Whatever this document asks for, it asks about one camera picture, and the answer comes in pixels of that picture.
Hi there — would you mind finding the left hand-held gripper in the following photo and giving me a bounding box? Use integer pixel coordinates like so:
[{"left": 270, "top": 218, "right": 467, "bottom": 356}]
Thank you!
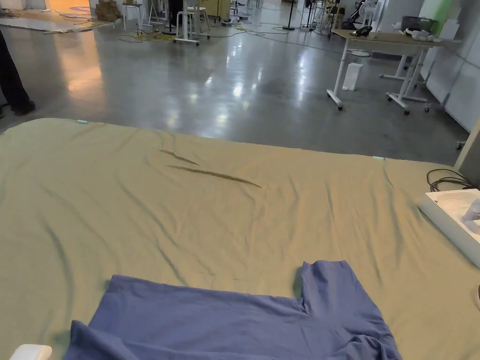
[{"left": 10, "top": 344, "right": 53, "bottom": 360}]

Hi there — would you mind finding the black cable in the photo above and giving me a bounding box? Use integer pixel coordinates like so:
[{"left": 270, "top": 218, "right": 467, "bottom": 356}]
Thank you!
[{"left": 426, "top": 168, "right": 475, "bottom": 191}]

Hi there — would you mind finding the bed with beige sheet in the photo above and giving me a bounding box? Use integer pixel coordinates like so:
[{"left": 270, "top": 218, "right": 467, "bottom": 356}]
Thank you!
[{"left": 0, "top": 118, "right": 480, "bottom": 360}]

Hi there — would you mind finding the white open box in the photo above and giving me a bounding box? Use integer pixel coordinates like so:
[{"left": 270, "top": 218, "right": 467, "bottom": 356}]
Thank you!
[{"left": 418, "top": 187, "right": 480, "bottom": 269}]

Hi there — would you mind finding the white stool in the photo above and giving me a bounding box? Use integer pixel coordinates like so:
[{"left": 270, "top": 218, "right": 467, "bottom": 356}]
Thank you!
[
  {"left": 121, "top": 1, "right": 145, "bottom": 31},
  {"left": 173, "top": 10, "right": 211, "bottom": 47}
]

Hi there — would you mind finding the wooden table with white legs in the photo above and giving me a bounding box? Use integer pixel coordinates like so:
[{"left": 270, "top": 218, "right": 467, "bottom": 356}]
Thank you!
[{"left": 326, "top": 15, "right": 463, "bottom": 115}]

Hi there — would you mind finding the dark blue shirt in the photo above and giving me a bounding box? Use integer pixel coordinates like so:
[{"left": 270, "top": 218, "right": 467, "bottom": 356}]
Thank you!
[{"left": 63, "top": 260, "right": 403, "bottom": 360}]

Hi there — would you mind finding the stack of cartons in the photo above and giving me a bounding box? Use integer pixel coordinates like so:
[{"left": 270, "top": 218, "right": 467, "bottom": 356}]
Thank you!
[{"left": 95, "top": 0, "right": 123, "bottom": 22}]

